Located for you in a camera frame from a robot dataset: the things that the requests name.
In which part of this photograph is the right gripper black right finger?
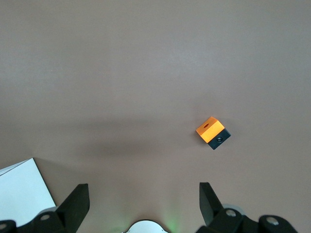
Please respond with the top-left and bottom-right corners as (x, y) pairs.
(195, 182), (299, 233)

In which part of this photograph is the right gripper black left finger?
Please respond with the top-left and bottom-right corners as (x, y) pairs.
(0, 183), (90, 233)

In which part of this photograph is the white drawer cabinet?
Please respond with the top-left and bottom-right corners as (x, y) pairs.
(0, 157), (57, 221)

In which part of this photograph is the orange box with black base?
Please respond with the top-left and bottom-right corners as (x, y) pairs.
(195, 116), (232, 151)

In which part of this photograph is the brown table cover sheet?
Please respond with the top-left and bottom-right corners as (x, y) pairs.
(0, 0), (311, 233)

